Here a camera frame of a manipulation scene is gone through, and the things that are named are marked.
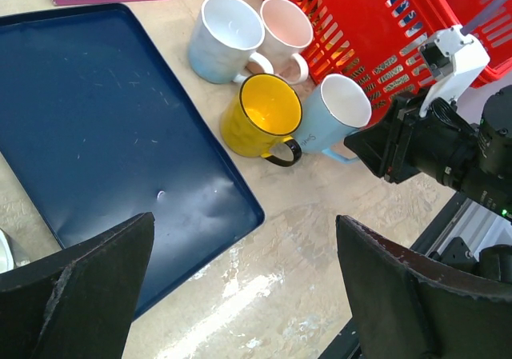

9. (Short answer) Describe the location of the red plastic basket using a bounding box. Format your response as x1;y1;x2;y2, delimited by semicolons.
290;0;492;122

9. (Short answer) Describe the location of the small light blue mug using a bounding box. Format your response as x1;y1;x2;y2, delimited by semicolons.
293;74;372;164

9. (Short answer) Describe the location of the dark grey mug tray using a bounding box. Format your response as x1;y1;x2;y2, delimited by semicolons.
0;230;30;273

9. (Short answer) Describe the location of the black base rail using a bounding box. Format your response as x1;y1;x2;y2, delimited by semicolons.
319;193;512;359

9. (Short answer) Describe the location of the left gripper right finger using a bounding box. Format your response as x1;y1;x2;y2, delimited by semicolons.
336;216;511;358

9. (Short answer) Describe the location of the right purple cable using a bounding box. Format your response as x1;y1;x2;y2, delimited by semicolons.
463;0;512;36

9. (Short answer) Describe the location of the pink mug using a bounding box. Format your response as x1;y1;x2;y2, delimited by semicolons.
258;0;314;86

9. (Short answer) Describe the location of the dark blue tray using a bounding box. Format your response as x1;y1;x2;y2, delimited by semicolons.
1;3;265;315

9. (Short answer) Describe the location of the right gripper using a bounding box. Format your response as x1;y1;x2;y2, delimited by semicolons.
344;90;430;184

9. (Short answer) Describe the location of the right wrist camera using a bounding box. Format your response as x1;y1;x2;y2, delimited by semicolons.
418;24;490;118

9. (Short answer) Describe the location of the yellow mug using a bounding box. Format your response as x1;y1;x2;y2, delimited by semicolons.
220;74;303;167

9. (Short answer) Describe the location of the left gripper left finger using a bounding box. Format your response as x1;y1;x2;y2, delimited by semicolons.
1;213;154;358

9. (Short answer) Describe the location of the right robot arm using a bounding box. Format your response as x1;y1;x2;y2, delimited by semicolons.
344;86;511;220

